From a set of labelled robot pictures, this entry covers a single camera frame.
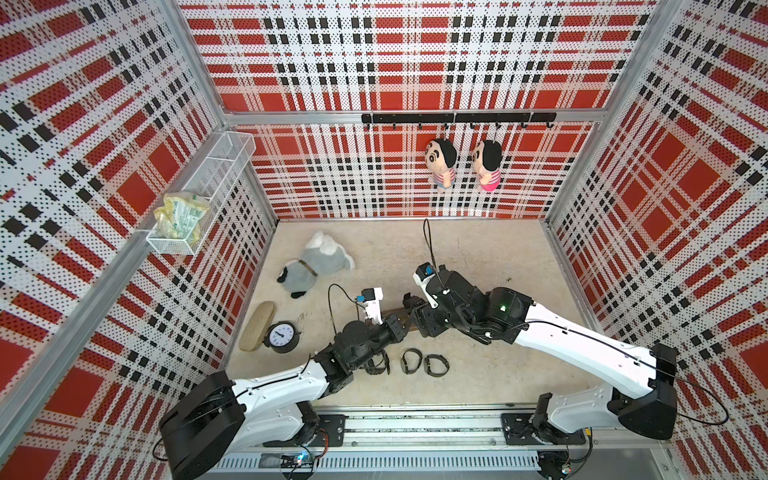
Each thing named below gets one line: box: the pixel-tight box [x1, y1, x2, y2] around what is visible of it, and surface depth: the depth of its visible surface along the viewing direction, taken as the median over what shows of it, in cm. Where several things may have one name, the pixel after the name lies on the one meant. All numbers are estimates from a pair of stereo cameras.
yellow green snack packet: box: [153, 192, 211, 241], surface depth 64 cm
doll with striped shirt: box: [425, 138, 458, 193], surface depth 95 cm
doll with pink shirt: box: [472, 140, 503, 192], surface depth 96 cm
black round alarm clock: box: [262, 320, 301, 354], surface depth 89 cm
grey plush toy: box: [277, 231, 355, 299], surface depth 100 cm
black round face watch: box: [424, 354, 450, 377], surface depth 85 cm
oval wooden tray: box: [239, 301, 276, 352], surface depth 91 cm
